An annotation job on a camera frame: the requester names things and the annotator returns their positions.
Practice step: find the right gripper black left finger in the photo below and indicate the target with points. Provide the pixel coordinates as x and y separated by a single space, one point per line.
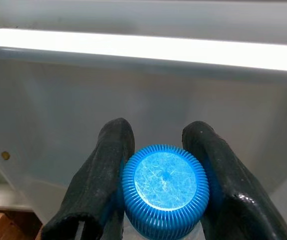
96 187

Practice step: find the clear fridge shelf bin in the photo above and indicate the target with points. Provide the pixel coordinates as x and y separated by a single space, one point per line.
58 112

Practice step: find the silver mini fridge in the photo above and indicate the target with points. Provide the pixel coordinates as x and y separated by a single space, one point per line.
143 30

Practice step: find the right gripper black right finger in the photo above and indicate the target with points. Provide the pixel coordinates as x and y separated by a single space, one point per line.
233 200

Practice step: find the blue-capped clear water bottle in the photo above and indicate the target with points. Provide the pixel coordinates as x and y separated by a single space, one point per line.
164 180

